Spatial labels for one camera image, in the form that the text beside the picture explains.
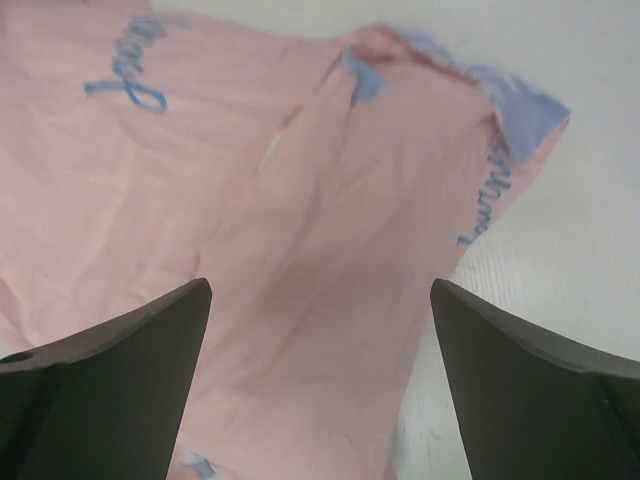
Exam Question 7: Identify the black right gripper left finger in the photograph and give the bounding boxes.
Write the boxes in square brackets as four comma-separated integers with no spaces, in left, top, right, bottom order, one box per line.
[1,279,212,480]

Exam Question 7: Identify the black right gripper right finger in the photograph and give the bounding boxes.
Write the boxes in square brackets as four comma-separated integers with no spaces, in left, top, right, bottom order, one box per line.
[430,279,639,479]

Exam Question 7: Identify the blue and pink printed pillowcase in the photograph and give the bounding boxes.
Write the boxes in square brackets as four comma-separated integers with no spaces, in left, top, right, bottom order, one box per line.
[1,1,570,479]

